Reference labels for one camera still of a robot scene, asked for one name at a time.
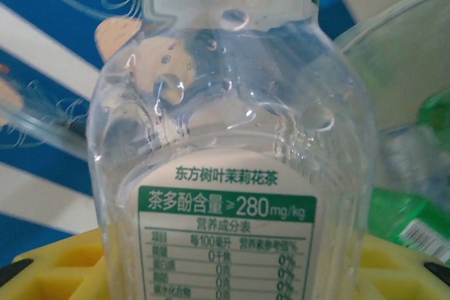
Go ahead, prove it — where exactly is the green plastic soda bottle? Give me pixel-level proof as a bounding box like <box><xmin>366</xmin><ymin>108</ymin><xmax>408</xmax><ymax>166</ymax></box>
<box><xmin>365</xmin><ymin>91</ymin><xmax>450</xmax><ymax>266</ymax></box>

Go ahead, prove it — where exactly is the clear tea bottle green label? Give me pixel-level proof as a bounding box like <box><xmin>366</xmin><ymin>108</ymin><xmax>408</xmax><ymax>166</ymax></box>
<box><xmin>86</xmin><ymin>0</ymin><xmax>375</xmax><ymax>300</ymax></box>

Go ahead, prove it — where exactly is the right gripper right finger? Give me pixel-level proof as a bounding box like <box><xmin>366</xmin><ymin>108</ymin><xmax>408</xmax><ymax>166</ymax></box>
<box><xmin>360</xmin><ymin>236</ymin><xmax>450</xmax><ymax>300</ymax></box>

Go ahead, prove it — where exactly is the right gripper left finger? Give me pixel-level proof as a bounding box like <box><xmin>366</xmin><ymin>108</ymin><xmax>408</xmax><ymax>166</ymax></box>
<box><xmin>0</xmin><ymin>230</ymin><xmax>110</xmax><ymax>300</ymax></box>

